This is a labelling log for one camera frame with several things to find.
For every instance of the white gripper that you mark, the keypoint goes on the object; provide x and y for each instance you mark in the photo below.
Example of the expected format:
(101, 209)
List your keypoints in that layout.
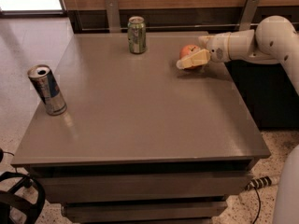
(218, 48)

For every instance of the red apple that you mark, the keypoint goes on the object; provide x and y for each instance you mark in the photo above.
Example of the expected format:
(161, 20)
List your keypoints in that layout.
(185, 51)

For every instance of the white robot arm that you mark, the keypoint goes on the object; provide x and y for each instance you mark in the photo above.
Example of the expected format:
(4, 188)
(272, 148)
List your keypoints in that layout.
(273, 41)

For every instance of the green soda can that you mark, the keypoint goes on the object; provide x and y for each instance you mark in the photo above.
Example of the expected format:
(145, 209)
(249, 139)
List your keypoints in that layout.
(137, 35)

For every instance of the redbull can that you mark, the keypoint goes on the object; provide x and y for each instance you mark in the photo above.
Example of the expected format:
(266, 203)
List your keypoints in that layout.
(47, 88)

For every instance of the grey drawer cabinet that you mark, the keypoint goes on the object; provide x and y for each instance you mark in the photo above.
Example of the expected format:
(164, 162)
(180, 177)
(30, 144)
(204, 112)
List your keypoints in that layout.
(141, 141)

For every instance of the black chair base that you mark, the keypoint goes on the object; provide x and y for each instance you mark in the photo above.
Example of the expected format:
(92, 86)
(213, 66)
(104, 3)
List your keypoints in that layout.
(9, 199)

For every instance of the right metal bracket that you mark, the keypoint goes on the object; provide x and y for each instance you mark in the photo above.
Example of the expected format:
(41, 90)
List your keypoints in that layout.
(247, 14)

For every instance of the metal bracket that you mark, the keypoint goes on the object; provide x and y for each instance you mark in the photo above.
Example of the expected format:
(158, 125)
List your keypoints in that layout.
(247, 14)
(113, 16)

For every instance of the left metal bracket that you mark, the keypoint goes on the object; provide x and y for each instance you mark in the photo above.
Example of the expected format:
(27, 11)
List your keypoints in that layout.
(113, 16)

